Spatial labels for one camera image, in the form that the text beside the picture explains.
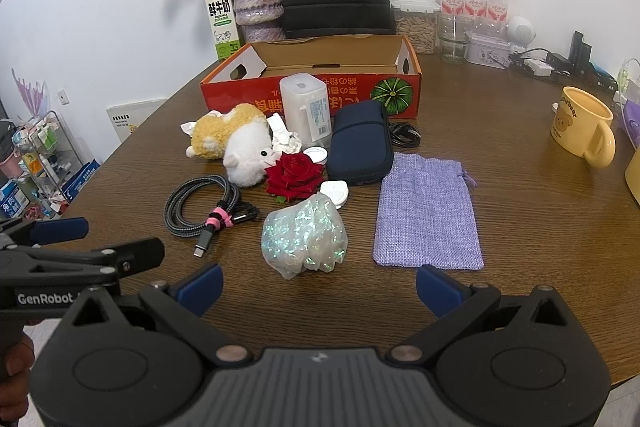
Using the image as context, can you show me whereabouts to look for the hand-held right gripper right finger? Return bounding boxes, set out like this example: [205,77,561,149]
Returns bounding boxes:
[385,264,568,364]

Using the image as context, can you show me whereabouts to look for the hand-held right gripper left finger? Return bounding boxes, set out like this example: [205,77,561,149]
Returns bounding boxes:
[59,263,252,365]

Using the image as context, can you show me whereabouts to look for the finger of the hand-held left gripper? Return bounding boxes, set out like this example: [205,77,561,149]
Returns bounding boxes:
[0,217,90,253]
[0,237,166,288]

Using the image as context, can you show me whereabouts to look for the grey braided cable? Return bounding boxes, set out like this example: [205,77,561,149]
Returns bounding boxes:
[164,174,261,258]

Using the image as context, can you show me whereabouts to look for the purple burlap drawstring bag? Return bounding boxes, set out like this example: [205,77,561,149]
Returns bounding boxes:
[372,152,485,270]

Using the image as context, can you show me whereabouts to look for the iridescent glitter bag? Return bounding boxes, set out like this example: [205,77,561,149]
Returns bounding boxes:
[261,194,348,280]

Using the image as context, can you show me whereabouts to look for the white rounded square lid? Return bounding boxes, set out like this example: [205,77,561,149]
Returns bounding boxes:
[320,180,350,210]

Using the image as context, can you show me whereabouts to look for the white and yellow plush toy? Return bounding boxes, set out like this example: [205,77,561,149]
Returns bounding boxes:
[186,103,275,188]

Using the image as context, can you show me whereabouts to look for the red rose flower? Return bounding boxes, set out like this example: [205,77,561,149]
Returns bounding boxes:
[264,152,325,205]

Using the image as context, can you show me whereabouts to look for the black cable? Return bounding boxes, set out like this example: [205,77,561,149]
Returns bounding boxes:
[389,121,423,145]

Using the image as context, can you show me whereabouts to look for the clear plastic container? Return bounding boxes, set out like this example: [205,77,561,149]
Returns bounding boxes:
[279,73,333,146]

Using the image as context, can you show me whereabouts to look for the red cardboard box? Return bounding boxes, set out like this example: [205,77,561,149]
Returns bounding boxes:
[200,34,422,120]

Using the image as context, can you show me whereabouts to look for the wooden desktop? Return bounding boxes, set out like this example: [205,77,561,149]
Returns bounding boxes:
[30,34,640,388]

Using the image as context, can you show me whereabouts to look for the person's left hand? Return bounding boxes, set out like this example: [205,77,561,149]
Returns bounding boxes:
[0,337,36,425]

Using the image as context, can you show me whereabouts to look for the blue and white packets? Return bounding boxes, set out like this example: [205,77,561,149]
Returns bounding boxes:
[59,159,101,202]

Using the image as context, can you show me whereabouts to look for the metal storage rack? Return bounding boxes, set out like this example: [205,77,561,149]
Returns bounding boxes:
[0,109,83,218]

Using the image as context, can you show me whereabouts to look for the yellow bear mug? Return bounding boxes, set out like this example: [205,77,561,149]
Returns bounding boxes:
[550,87,617,168]

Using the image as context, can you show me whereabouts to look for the pale yellow object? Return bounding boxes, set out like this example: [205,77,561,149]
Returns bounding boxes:
[625,152,640,208]

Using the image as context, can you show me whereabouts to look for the pale tin box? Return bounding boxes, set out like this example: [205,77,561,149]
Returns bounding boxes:
[466,33,513,68]

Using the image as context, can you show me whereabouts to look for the clear glass cup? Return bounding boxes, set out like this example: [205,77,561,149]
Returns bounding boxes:
[437,13,475,65]

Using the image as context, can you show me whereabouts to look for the white charger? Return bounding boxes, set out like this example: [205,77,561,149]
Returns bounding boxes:
[520,59,553,78]

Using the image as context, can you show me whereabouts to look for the green and white milk carton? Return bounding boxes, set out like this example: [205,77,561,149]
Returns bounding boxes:
[204,0,242,61]

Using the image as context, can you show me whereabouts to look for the clear jar of pellets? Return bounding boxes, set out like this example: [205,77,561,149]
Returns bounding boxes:
[390,0,442,55]

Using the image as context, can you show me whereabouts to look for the purple cloth item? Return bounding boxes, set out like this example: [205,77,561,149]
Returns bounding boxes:
[621,99,640,138]

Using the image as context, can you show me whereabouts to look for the black power strip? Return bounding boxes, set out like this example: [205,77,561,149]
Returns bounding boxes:
[545,51,618,94]

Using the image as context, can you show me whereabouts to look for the white round device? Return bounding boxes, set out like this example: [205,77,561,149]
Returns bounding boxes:
[506,15,538,52]

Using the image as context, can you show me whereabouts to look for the purple textured vase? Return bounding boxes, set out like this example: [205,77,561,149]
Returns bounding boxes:
[229,0,285,42]

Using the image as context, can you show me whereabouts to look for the black upright device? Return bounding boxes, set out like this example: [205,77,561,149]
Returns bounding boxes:
[572,32,593,66]

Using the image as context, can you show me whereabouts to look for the purple wall sticker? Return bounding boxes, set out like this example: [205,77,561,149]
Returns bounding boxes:
[12,67,51,118]

